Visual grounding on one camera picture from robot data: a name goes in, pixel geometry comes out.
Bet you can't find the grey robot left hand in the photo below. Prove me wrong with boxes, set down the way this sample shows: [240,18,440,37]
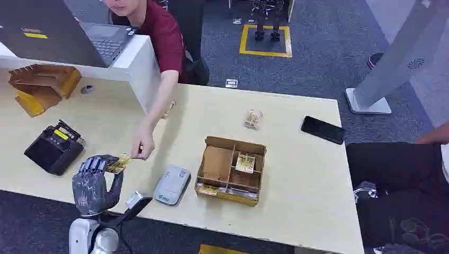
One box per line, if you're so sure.
[71,154,125,217]

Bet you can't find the yellow printed card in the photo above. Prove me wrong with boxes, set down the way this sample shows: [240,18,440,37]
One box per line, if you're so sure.
[105,152,133,175]

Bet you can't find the black handheld terminal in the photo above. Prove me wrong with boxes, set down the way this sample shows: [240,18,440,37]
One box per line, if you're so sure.
[23,119,86,177]

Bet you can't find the person's hand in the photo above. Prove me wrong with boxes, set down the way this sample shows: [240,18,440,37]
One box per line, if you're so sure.
[130,124,156,161]

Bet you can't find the grey card reader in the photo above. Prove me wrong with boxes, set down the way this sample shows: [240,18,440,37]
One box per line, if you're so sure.
[152,164,192,207]

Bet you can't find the empty wooden card holder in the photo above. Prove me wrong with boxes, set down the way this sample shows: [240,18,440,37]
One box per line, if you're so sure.
[7,63,83,119]

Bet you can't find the wooden box with compartments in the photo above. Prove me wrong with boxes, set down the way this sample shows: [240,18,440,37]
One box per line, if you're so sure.
[194,135,267,207]

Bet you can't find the white raised counter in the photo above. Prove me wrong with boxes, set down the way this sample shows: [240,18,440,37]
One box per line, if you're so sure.
[0,34,163,114]

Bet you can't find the stack of cards in box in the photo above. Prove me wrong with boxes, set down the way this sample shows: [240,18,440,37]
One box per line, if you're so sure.
[196,183,259,202]

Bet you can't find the yellow floor tape strip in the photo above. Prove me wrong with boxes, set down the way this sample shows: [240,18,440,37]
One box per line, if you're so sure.
[198,243,248,254]

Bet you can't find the black laptop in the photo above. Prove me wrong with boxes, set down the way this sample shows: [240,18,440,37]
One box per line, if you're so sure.
[0,0,138,69]

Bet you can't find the yellow card in box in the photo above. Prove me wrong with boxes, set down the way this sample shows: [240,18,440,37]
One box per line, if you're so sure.
[235,152,256,175]

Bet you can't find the seated person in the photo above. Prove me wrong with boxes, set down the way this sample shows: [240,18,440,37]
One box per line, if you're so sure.
[98,0,211,161]

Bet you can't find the yellow floor tape square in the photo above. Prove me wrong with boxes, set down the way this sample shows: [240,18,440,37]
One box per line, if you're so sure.
[239,24,293,59]

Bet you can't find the black robot legs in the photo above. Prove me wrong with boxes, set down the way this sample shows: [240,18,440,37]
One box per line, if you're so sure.
[250,0,285,43]

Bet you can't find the black smartphone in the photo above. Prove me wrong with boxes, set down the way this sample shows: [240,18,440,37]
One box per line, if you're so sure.
[300,115,347,146]

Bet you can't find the person in black trousers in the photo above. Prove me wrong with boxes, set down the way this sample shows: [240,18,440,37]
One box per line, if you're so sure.
[345,122,449,254]

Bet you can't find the dark round stool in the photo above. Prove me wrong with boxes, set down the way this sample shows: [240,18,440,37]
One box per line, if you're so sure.
[366,51,385,70]

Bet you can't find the white floor stand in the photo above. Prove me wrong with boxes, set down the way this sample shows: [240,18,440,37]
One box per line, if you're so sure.
[345,0,449,116]

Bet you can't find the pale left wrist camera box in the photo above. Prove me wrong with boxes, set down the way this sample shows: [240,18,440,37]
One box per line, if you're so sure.
[125,190,154,221]

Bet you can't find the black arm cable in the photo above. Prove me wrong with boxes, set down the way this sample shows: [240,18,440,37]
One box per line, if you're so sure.
[92,210,141,254]

